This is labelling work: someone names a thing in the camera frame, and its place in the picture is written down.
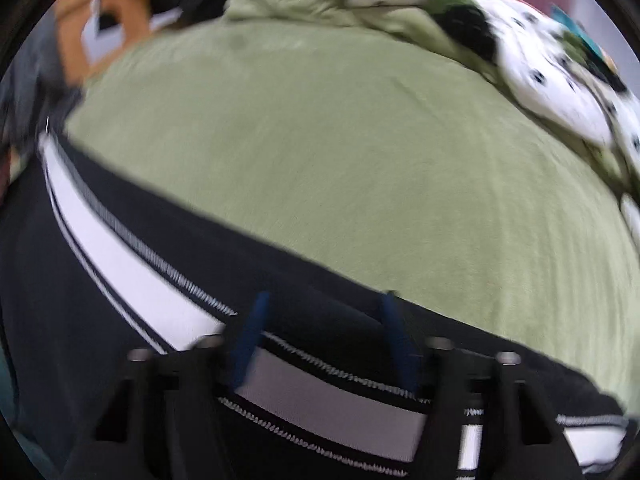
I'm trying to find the grey cloth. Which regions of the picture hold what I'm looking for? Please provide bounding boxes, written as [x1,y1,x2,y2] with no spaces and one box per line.
[0,10,83,161]

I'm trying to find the wooden bed frame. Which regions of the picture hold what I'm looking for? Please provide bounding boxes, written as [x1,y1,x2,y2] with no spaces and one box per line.
[54,0,152,86]

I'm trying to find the teal patterned pillow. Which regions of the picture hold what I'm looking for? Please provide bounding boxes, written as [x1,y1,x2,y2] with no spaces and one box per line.
[550,4,621,78]

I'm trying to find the white floral quilt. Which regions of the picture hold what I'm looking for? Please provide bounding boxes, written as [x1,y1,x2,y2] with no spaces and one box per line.
[225,0,640,261]

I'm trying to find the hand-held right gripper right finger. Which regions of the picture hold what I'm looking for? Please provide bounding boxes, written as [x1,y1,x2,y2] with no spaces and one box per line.
[379,290,586,480]

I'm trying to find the green fleece bed sheet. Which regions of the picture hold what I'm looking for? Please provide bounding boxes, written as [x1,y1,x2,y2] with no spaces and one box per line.
[65,0,640,401]

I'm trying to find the black pants with white waistband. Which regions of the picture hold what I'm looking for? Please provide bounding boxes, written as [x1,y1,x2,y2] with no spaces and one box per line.
[0,132,632,480]

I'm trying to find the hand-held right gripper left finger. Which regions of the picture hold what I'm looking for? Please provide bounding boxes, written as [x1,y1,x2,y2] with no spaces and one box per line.
[62,291,272,480]

